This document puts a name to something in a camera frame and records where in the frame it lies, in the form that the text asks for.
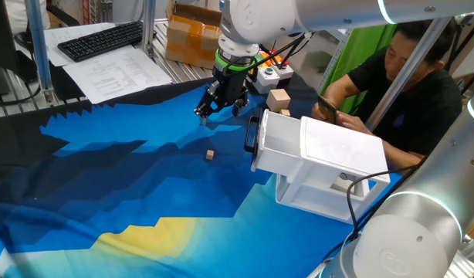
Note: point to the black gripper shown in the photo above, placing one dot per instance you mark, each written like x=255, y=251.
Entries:
x=231, y=87

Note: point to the small wooden cube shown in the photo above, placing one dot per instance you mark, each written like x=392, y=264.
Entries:
x=210, y=154
x=285, y=112

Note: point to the white plastic drawer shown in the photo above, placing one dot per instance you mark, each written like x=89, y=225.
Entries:
x=279, y=146

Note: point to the dark smartphone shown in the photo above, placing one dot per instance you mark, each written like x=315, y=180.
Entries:
x=327, y=110

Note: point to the person's left forearm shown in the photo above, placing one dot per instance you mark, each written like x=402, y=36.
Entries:
x=391, y=150

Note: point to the person's right forearm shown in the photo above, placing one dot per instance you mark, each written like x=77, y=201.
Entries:
x=337, y=94

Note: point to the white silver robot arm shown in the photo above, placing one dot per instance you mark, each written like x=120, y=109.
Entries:
x=260, y=19

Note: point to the person's right hand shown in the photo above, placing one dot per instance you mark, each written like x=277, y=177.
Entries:
x=317, y=112

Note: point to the person's left hand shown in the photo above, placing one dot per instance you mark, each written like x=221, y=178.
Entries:
x=351, y=123

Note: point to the white box green button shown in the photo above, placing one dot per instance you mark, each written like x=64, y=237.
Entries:
x=266, y=79

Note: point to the large wooden cube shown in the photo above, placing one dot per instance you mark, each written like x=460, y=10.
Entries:
x=278, y=100

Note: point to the yellow box green button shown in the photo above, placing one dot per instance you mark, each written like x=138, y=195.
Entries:
x=259, y=58

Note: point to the orange box red button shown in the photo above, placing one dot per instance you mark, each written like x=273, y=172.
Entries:
x=266, y=56

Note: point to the white box red button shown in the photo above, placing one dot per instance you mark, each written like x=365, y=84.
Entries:
x=285, y=71

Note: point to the taped cardboard box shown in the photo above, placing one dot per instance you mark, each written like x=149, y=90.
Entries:
x=190, y=38

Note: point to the blue mountain print cloth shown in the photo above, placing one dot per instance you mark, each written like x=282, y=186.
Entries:
x=144, y=185

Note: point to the printed white paper sheet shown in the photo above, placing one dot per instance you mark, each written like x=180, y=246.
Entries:
x=117, y=75

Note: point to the grey metal shelf rack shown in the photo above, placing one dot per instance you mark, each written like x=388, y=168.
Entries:
x=334, y=63

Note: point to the black computer keyboard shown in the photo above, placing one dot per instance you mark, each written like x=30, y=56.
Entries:
x=102, y=40

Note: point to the green fabric curtain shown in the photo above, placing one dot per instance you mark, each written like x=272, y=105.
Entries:
x=360, y=50

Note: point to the black desk pad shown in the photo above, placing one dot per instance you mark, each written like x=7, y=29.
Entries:
x=65, y=85

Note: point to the person in black shirt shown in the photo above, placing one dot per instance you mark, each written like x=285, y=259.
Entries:
x=422, y=104

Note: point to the person in white shirt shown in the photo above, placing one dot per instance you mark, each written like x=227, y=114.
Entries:
x=21, y=11

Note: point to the aluminium frame post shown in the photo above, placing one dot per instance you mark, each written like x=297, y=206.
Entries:
x=40, y=50
x=148, y=23

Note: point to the white drawer cabinet frame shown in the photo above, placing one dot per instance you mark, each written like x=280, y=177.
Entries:
x=337, y=143

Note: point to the aluminium frame bar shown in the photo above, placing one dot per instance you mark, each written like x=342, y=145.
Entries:
x=410, y=65

